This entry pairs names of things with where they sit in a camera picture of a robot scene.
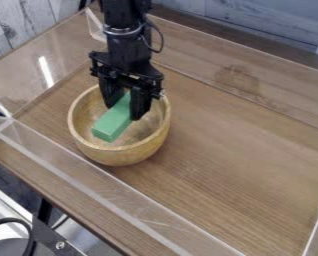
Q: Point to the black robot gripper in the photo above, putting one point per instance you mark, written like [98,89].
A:
[123,68]

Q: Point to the green rectangular block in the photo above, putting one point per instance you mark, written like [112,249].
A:
[114,121]

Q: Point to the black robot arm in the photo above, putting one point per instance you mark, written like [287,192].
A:
[126,17]

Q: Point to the brown wooden bowl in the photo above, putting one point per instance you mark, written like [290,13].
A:
[138,143]

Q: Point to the clear acrylic corner bracket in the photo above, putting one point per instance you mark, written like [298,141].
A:
[95,26]

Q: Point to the clear acrylic tray wall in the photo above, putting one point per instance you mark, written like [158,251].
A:
[155,208]

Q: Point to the black metal table bracket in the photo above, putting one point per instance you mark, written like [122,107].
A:
[47,237]

